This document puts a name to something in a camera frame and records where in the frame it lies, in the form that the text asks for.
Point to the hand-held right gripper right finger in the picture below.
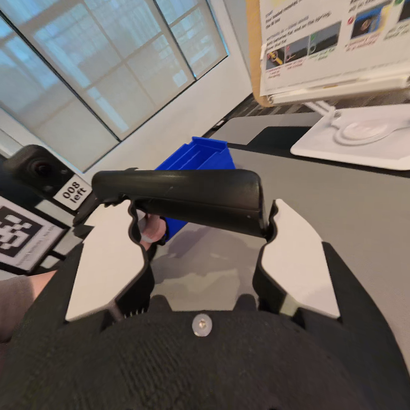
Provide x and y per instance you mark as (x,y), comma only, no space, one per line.
(298,266)

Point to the instruction sign on stand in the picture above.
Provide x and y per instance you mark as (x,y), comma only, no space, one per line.
(253,64)

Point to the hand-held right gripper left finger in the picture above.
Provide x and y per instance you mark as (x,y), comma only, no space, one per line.
(105,269)

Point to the blue plastic bin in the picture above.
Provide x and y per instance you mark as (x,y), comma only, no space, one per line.
(198,157)

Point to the printed instruction sheet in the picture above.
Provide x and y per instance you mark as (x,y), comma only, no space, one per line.
(320,38)

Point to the large window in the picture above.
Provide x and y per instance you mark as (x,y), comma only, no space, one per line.
(96,64)

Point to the black remote control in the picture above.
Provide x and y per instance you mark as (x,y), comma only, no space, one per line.
(192,195)

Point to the person's left hand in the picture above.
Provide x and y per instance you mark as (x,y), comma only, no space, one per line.
(152,227)

